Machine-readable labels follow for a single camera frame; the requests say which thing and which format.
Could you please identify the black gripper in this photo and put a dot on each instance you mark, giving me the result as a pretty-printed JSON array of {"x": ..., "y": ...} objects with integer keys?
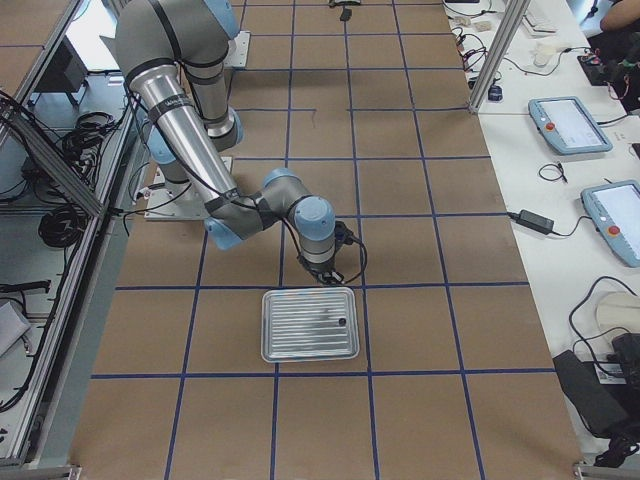
[{"x": 315, "y": 269}]

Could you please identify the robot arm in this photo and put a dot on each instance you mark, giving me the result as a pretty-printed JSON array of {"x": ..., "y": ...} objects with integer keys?
[
  {"x": 199, "y": 34},
  {"x": 142, "y": 55}
]

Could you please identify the metal ribbed tray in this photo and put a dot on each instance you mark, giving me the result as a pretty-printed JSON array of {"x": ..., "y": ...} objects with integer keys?
[{"x": 300, "y": 325}]

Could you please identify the black power adapter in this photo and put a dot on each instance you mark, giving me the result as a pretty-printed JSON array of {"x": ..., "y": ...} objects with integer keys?
[{"x": 535, "y": 222}]

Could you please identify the black curved pad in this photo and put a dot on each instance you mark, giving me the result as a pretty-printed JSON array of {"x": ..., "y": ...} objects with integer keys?
[{"x": 345, "y": 15}]

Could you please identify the blue teach pendant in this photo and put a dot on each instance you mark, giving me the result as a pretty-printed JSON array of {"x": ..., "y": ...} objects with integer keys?
[
  {"x": 614, "y": 210},
  {"x": 567, "y": 126}
]

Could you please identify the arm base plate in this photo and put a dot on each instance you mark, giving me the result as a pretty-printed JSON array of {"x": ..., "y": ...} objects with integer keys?
[
  {"x": 237, "y": 56},
  {"x": 177, "y": 194}
]

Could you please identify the aluminium frame post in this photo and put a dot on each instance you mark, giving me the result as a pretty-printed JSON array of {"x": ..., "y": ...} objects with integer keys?
[{"x": 505, "y": 33}]

